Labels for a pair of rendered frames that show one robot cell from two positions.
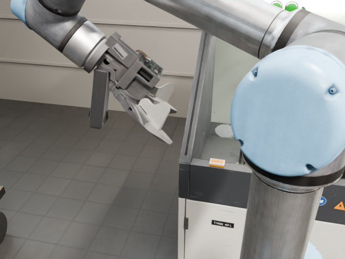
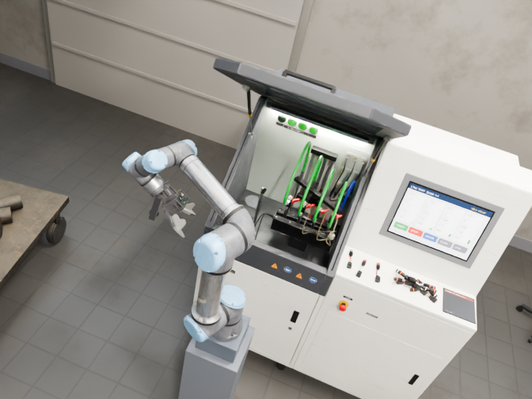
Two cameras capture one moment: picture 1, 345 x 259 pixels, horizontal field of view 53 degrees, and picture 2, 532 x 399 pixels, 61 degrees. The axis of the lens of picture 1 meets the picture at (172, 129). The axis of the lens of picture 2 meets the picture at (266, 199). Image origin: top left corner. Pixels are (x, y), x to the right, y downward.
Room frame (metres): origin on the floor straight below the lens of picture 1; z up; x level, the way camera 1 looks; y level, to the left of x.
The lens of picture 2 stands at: (-0.69, -0.19, 2.58)
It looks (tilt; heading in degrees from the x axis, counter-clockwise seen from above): 39 degrees down; 356
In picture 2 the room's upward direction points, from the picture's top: 15 degrees clockwise
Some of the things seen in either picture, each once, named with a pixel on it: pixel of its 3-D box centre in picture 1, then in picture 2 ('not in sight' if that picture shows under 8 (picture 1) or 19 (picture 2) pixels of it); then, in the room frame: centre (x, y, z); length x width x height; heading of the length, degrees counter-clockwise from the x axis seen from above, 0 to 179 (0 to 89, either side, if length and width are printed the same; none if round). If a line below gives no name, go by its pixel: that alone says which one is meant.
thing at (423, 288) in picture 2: not in sight; (416, 283); (0.83, -1.10, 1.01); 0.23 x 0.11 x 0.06; 76
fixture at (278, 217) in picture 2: not in sight; (302, 233); (1.12, -0.54, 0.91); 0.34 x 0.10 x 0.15; 76
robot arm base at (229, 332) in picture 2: not in sight; (226, 319); (0.45, -0.23, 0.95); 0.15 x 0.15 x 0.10
